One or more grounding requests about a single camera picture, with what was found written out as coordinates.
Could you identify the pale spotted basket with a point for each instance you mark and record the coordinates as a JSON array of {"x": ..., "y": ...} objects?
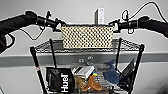
[{"x": 86, "y": 36}]

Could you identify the white box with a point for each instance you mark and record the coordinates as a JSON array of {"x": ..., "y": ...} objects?
[{"x": 99, "y": 16}]

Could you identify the blue plush toy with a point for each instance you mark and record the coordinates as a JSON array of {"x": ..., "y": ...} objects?
[{"x": 111, "y": 75}]

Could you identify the plain black bag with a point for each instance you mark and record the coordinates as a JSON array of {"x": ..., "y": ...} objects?
[{"x": 127, "y": 75}]

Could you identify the white grey toy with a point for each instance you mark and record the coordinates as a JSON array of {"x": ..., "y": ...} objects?
[{"x": 83, "y": 70}]

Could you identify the black bag white print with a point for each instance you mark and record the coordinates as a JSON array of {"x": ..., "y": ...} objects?
[{"x": 60, "y": 80}]

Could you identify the orange plush toy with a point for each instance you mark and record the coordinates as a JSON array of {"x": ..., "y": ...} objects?
[{"x": 91, "y": 84}]

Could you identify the white wall band socket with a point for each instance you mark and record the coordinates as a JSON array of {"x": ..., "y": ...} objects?
[{"x": 89, "y": 59}]

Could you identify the long grey wall band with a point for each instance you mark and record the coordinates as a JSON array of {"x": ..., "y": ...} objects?
[{"x": 16, "y": 60}]

